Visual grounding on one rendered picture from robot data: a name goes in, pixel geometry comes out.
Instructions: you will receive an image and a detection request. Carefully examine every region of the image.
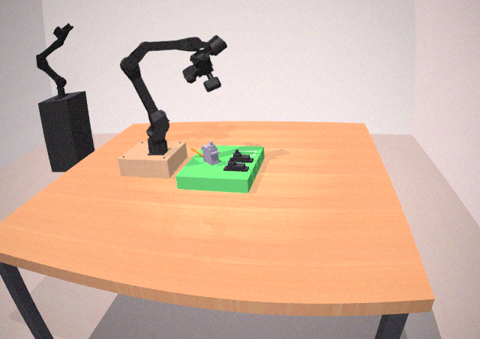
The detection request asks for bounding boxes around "green flat rectangular block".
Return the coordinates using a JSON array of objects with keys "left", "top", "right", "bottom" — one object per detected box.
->
[{"left": 176, "top": 145, "right": 265, "bottom": 194}]

